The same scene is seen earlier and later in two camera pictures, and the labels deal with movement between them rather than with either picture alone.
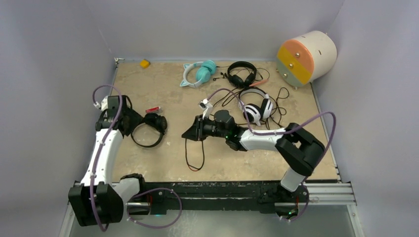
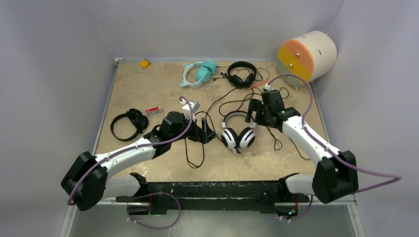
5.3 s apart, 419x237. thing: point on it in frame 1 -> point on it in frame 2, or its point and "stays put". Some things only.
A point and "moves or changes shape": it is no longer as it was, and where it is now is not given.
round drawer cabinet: (305, 59) stays put
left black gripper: (135, 120) -> (200, 135)
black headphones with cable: (159, 122) moves or changes shape
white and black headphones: (255, 112) moves or changes shape
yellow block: (145, 63) stays put
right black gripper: (196, 132) -> (254, 106)
